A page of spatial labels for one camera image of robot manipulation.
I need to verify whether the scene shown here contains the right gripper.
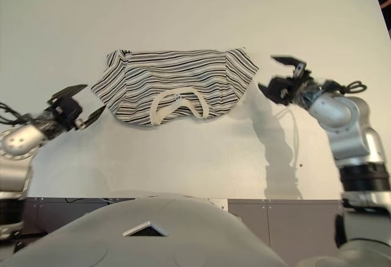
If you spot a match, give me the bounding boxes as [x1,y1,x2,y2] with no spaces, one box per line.
[257,54,325,106]

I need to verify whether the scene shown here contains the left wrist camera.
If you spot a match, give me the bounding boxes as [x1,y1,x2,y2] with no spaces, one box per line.
[54,95,84,123]

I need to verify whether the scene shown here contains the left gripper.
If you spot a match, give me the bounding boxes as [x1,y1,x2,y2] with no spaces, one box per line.
[37,84,106,139]

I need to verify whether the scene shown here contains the striped T-shirt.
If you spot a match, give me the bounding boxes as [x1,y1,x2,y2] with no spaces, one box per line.
[90,45,260,126]

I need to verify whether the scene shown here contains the black cable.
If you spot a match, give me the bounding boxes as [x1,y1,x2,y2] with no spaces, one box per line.
[0,101,31,126]
[322,79,367,97]

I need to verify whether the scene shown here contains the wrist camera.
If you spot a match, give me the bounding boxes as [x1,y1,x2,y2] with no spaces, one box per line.
[54,95,84,123]
[268,76,296,106]

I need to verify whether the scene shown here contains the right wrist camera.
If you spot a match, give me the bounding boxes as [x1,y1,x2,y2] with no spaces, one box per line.
[268,76,296,106]

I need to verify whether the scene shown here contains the robot body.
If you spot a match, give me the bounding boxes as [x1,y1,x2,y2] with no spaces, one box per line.
[0,196,288,267]

